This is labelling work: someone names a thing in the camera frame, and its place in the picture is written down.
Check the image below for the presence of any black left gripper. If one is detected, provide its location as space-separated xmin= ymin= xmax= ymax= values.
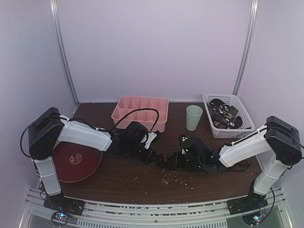
xmin=126 ymin=141 xmax=160 ymax=165

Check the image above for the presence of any dark floral patterned tie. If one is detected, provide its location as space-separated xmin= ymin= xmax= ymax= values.
xmin=157 ymin=152 xmax=252 ymax=173

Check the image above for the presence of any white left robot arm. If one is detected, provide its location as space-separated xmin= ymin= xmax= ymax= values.
xmin=23 ymin=107 xmax=160 ymax=211

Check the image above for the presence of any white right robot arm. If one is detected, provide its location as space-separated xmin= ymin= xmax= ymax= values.
xmin=168 ymin=116 xmax=304 ymax=210

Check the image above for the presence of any brown patterned tie in basket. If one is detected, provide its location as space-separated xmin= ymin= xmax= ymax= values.
xmin=207 ymin=98 xmax=244 ymax=129

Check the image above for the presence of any mint green plastic cup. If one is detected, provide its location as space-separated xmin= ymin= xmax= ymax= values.
xmin=186 ymin=105 xmax=203 ymax=131

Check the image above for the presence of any white plastic mesh basket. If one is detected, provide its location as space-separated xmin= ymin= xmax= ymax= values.
xmin=201 ymin=93 xmax=255 ymax=138

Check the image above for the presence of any pink divided organizer box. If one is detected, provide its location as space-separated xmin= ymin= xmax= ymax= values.
xmin=111 ymin=95 xmax=169 ymax=133

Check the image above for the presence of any red round tray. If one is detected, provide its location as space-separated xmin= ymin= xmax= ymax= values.
xmin=52 ymin=142 xmax=103 ymax=183

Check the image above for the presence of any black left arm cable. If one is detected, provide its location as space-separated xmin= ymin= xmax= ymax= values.
xmin=109 ymin=108 xmax=160 ymax=133

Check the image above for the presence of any aluminium front rail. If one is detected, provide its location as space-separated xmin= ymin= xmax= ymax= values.
xmin=23 ymin=187 xmax=288 ymax=228

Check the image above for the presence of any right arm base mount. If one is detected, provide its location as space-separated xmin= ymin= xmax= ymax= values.
xmin=227 ymin=191 xmax=268 ymax=226

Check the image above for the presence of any right aluminium corner post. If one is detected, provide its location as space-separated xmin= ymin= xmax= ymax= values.
xmin=232 ymin=0 xmax=259 ymax=96

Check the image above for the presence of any aluminium corner post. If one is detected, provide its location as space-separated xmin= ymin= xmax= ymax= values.
xmin=49 ymin=0 xmax=80 ymax=105
xmin=232 ymin=0 xmax=259 ymax=96

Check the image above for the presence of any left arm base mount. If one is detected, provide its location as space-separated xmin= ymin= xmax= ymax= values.
xmin=40 ymin=190 xmax=85 ymax=227

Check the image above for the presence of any left aluminium corner post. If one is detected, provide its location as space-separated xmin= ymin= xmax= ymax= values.
xmin=49 ymin=0 xmax=80 ymax=105

